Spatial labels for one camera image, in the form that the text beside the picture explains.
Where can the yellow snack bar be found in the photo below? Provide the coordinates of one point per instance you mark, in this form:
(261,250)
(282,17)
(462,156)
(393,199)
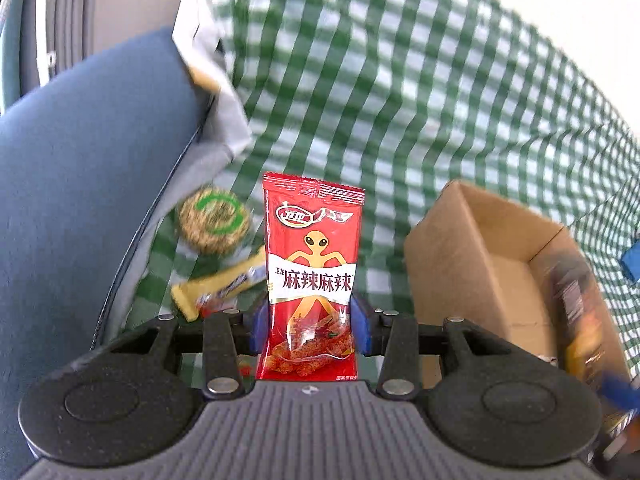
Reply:
(220,285)

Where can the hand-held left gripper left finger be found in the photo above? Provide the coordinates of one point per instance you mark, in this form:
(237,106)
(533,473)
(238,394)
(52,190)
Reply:
(258,330)

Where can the white striped cloth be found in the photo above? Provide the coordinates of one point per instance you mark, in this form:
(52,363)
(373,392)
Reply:
(220,110)

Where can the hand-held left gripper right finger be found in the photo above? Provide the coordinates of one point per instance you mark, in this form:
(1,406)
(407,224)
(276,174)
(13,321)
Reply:
(361,330)

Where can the red spicy strip snack packet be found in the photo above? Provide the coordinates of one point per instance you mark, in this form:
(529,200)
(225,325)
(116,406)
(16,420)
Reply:
(310,280)

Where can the green white checkered cloth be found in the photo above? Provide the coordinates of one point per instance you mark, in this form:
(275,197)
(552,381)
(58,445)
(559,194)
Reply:
(375,85)

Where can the round green snack packet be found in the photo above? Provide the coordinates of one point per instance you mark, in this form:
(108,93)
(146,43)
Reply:
(214,220)

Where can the dark snack packet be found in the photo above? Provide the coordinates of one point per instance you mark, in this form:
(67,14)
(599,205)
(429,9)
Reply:
(585,310)

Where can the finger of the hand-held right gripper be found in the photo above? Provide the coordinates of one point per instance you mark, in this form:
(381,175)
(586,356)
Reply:
(620,392)
(632,262)

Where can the grey curtain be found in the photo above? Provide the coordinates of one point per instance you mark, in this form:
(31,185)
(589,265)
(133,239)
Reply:
(55,20)

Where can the brown cardboard box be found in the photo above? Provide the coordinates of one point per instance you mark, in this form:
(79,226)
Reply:
(475,270)

